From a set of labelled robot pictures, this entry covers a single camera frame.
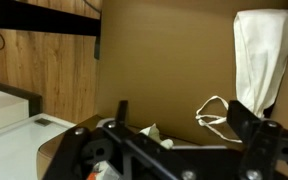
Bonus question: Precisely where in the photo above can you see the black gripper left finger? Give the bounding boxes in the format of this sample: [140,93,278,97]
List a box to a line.
[42,100,171,180]

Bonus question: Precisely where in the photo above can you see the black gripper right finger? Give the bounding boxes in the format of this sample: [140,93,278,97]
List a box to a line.
[226,100,288,180]

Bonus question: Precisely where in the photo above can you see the light blue patterned towel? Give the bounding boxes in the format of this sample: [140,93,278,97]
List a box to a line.
[87,124,174,180]

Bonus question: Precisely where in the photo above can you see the brown leather sofa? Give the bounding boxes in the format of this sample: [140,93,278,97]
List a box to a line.
[38,0,288,180]

